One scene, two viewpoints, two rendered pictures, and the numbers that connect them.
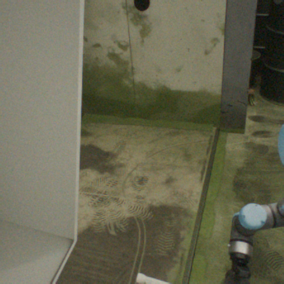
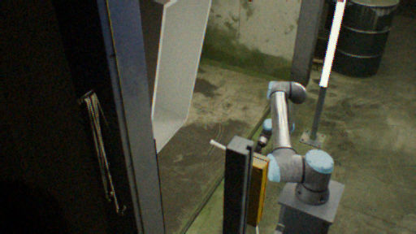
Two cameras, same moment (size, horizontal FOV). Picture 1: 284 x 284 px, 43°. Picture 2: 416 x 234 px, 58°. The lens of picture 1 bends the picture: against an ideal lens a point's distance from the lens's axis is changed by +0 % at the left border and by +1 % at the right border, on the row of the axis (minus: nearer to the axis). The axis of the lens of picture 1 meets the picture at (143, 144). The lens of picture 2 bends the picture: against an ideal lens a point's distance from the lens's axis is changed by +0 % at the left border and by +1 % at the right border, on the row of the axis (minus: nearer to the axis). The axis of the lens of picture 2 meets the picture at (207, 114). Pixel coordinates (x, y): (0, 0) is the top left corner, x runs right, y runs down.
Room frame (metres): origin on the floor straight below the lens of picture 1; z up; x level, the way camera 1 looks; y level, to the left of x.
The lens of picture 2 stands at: (-1.40, -0.31, 2.28)
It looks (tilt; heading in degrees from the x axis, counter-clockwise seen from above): 37 degrees down; 10
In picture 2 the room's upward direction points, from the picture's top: straight up
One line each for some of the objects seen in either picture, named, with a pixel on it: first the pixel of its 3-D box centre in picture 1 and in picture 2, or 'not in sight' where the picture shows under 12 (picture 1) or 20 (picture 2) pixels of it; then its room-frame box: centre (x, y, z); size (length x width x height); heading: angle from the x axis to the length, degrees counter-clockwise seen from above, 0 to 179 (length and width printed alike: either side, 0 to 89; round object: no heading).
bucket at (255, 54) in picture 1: (242, 69); (322, 44); (3.17, -0.98, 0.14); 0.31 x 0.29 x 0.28; 161
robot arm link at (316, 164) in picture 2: not in sight; (315, 169); (0.14, -0.63, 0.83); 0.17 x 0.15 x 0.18; 96
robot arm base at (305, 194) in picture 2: not in sight; (313, 186); (0.14, -0.64, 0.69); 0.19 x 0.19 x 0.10
